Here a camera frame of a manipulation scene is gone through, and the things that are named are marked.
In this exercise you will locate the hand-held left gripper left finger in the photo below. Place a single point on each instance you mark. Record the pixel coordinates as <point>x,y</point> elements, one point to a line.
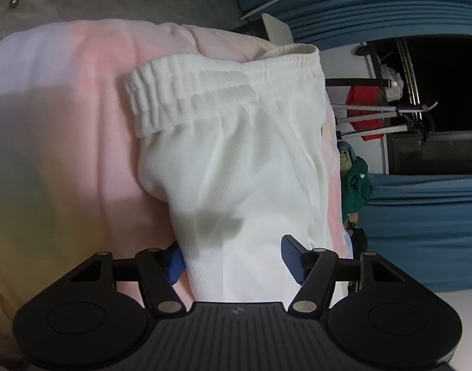
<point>174,263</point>

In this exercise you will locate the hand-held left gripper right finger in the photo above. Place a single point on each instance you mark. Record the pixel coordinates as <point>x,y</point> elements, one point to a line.
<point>295,259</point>

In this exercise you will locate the white pants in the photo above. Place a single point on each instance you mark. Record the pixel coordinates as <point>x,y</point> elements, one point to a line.
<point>239,143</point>

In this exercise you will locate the black clothing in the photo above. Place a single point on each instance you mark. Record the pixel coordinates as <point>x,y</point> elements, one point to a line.
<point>360,239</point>

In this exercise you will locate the green clothing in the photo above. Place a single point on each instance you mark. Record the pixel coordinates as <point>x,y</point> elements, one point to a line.
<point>357,189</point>

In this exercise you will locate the beige plush toy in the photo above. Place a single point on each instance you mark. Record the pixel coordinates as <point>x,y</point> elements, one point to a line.
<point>347,156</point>

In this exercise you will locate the red cloth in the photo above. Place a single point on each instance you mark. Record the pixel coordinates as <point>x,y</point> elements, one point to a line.
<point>365,96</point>

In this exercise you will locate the pastel blanket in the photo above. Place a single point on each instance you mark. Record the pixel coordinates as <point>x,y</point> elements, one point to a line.
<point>46,123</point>

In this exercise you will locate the white hanging cloth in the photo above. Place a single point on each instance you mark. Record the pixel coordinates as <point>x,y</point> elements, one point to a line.
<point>392,81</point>

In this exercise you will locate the grey bench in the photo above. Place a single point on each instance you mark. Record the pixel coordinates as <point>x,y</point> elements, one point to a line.
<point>276,27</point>

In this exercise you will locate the dark window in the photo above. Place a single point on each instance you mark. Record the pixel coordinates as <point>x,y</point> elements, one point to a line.
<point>460,65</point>

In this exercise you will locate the black folding frame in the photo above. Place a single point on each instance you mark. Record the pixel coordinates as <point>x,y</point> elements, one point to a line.
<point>355,82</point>

